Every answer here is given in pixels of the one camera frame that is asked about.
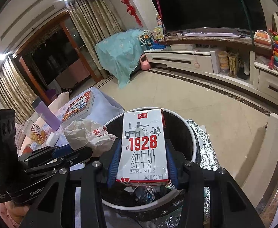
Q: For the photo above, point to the clear popcorn snack bag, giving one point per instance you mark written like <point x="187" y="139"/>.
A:
<point x="37" y="134"/>

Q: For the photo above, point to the teal cloth-covered furniture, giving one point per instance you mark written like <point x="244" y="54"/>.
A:
<point x="118" y="54"/>

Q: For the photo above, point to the black flat television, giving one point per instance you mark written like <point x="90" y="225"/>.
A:
<point x="205" y="4"/>

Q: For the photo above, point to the stack of picture books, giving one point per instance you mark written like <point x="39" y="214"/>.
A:
<point x="78" y="106"/>

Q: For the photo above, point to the colourful toy board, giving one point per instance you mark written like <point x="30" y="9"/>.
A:
<point x="158" y="32"/>

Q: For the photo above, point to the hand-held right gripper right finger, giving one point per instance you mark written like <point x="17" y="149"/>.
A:
<point x="172" y="168"/>

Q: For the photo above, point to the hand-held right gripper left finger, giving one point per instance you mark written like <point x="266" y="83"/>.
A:
<point x="114" y="163"/>

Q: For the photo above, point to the white red milk carton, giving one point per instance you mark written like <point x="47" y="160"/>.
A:
<point x="142" y="152"/>

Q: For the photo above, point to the cream television cabinet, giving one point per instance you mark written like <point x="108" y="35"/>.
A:
<point x="200" y="57"/>

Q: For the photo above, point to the blue toy base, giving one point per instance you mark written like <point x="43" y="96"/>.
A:
<point x="159" y="44"/>

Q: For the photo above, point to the person's left forearm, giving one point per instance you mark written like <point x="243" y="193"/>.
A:
<point x="10" y="215"/>

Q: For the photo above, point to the toy cash register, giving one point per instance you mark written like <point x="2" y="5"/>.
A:
<point x="262" y="37"/>

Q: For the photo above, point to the red hanging knot decorations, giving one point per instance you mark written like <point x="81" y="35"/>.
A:
<point x="127" y="2"/>

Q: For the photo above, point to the ferris wheel toy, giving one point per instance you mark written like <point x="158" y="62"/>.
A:
<point x="146" y="39"/>

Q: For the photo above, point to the wooden lattice holder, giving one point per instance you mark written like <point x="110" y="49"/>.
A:
<point x="233" y="65"/>

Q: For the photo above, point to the wooden framed glass door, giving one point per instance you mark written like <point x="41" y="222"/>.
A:
<point x="58" y="57"/>

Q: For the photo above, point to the stacked yellow containers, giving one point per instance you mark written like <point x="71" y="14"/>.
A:
<point x="222" y="63"/>

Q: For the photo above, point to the white round bin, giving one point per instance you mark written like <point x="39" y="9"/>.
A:
<point x="195" y="147"/>

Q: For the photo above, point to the purple bottle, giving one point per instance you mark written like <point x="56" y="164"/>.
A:
<point x="47" y="114"/>

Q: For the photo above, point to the beige patterned curtain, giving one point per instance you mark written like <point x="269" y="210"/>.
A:
<point x="13" y="92"/>
<point x="96" y="23"/>

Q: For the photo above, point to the floral tablecloth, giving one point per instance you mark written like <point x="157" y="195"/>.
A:
<point x="101" y="102"/>

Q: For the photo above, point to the pink kettlebell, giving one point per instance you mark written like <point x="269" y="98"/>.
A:
<point x="144" y="64"/>

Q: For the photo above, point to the white paper wrapper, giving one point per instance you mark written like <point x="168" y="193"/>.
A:
<point x="91" y="135"/>

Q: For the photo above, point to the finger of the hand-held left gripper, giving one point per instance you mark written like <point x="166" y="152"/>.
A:
<point x="60" y="150"/>
<point x="70" y="160"/>

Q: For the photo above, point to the cartoon duck wrapper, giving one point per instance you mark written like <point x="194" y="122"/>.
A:
<point x="144" y="193"/>

